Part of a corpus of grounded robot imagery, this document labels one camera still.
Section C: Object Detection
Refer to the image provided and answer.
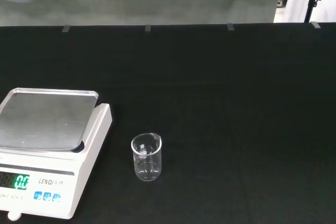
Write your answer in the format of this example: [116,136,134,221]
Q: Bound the black bench cloth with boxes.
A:
[0,22,336,224]

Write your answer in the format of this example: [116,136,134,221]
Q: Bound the white electronic balance steel pan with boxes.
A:
[0,88,113,221]

